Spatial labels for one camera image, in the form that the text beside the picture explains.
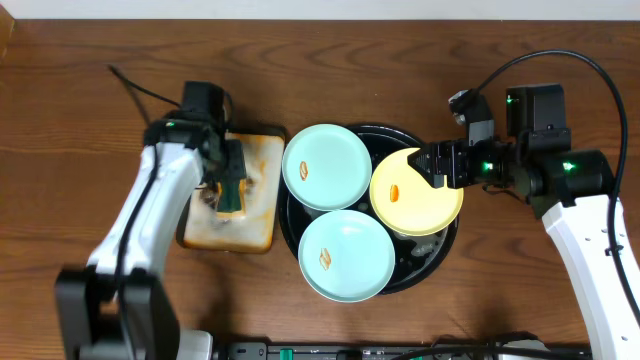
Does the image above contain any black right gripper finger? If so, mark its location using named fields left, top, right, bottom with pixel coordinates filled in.
left=408, top=159, right=445, bottom=188
left=407, top=144, right=433, bottom=165

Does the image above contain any green yellow scrub sponge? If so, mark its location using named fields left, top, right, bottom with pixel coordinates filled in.
left=216, top=179, right=246, bottom=216

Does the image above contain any yellow plate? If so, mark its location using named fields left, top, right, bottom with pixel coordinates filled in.
left=369, top=148, right=464, bottom=236

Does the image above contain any light blue plate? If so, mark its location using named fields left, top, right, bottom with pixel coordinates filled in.
left=282, top=124, right=372, bottom=211
left=298, top=210, right=396, bottom=303

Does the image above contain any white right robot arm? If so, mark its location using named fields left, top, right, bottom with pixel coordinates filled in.
left=407, top=129, right=639, bottom=359

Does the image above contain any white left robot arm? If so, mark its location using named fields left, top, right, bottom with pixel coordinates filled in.
left=54, top=118, right=240, bottom=359

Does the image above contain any round black tray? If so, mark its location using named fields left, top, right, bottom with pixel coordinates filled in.
left=277, top=124, right=459, bottom=295

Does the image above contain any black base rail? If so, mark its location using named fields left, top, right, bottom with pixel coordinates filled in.
left=211, top=338, right=592, bottom=360

